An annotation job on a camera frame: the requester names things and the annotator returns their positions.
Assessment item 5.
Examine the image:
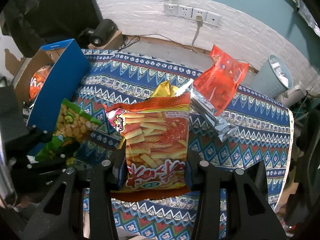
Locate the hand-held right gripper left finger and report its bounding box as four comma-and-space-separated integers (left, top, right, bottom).
24, 150, 127, 240

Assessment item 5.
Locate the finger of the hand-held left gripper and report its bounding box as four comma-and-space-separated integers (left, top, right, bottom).
10, 152, 75, 174
27, 126, 54, 143

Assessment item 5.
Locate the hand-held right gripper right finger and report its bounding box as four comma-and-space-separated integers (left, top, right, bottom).
185, 151, 288, 240

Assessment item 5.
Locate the green snack bag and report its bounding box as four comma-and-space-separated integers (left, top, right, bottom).
35, 98, 103, 167

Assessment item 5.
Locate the large orange snack bag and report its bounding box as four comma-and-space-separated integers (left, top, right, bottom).
29, 64, 54, 102

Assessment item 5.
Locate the red shrimp stick snack bag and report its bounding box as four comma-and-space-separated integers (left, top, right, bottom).
104, 92, 192, 201

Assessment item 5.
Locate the blue cardboard box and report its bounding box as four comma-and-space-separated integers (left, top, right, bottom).
14, 39, 92, 133

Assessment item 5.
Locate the silver metal tube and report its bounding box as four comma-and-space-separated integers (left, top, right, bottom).
0, 152, 18, 207

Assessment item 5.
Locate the patterned blue tablecloth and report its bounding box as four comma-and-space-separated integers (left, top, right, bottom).
22, 49, 294, 240

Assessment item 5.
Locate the silver foil packet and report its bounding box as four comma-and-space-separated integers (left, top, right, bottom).
175, 79, 238, 142

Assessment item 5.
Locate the golden snack packet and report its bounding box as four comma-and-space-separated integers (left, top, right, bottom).
150, 81, 180, 98

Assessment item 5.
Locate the red transparent snack bag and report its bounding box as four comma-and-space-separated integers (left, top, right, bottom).
194, 44, 250, 117

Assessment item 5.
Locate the small wooden box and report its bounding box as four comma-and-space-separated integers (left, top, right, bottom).
87, 30, 124, 50

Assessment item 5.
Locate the light blue waste bin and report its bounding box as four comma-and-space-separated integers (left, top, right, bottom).
250, 54, 293, 98

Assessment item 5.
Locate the black chair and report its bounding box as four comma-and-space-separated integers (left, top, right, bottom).
285, 105, 320, 230

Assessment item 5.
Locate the white pipe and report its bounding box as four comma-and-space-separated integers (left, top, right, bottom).
275, 85, 308, 108

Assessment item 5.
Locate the white paper trash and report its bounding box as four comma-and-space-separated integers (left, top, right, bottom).
271, 61, 290, 83

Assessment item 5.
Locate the silver foil curtain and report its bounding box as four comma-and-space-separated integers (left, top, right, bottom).
296, 0, 320, 35

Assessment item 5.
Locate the black camera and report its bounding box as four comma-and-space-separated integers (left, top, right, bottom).
80, 19, 119, 47

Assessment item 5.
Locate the black cable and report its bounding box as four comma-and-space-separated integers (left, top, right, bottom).
120, 35, 142, 52

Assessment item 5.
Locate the grey plug cable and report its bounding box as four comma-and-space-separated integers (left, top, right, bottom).
191, 16, 204, 53

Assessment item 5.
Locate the white wall socket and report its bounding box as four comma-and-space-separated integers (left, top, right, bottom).
206, 11, 222, 27
178, 5, 193, 18
164, 3, 178, 17
192, 8, 207, 22

